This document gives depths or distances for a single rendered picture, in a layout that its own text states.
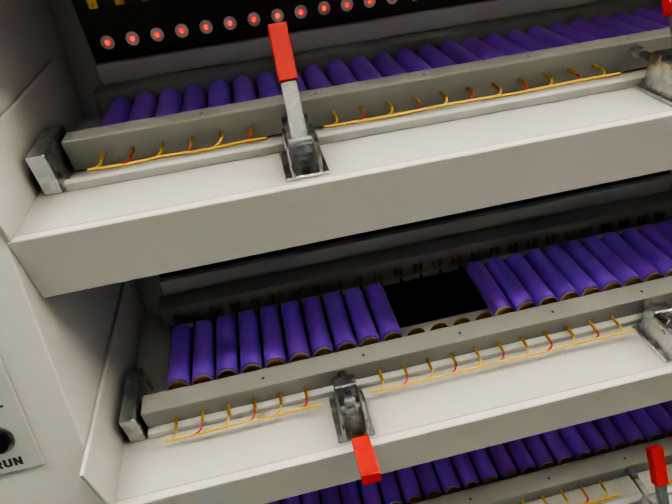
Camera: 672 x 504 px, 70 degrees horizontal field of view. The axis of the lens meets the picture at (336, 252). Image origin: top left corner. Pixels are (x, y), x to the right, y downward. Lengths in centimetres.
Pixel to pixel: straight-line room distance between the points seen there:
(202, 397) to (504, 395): 23
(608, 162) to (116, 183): 34
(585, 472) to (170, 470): 39
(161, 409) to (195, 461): 5
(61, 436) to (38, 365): 5
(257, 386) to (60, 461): 14
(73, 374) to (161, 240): 12
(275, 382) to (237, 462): 6
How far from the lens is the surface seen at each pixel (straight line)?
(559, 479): 57
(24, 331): 36
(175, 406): 41
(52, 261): 34
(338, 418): 39
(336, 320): 43
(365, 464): 33
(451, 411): 40
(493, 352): 43
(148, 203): 32
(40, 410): 38
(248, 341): 43
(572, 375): 44
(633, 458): 61
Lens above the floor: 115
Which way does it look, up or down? 17 degrees down
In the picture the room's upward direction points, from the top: 10 degrees counter-clockwise
